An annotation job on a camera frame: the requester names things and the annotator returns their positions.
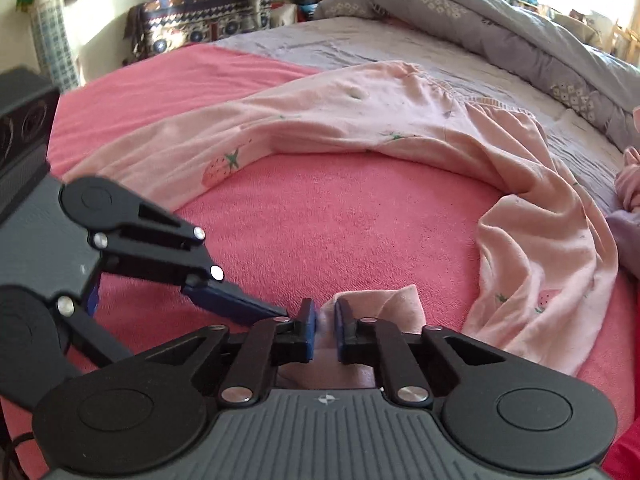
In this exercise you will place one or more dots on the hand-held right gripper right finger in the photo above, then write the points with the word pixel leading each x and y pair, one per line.
pixel 342 330

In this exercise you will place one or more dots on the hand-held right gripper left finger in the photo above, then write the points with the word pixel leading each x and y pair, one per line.
pixel 310 327

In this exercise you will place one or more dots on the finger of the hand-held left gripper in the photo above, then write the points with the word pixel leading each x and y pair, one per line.
pixel 235 302
pixel 85 325

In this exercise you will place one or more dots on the pink strawberry print pants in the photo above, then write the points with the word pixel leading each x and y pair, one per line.
pixel 400 110

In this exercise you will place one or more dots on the coral pink blanket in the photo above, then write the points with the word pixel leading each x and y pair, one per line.
pixel 325 220

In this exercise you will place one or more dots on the blue checked cloth cover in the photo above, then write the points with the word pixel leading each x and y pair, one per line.
pixel 55 45

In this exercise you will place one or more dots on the grey bed sheet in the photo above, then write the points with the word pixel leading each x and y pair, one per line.
pixel 350 45

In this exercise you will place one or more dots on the mauve garment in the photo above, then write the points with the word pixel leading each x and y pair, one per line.
pixel 627 240

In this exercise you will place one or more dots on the grey patterned duvet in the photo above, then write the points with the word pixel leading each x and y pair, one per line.
pixel 475 15

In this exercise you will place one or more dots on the tan cushion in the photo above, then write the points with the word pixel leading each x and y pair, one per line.
pixel 577 27

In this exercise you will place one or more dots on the wooden easel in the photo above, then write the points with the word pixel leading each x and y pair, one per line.
pixel 625 42

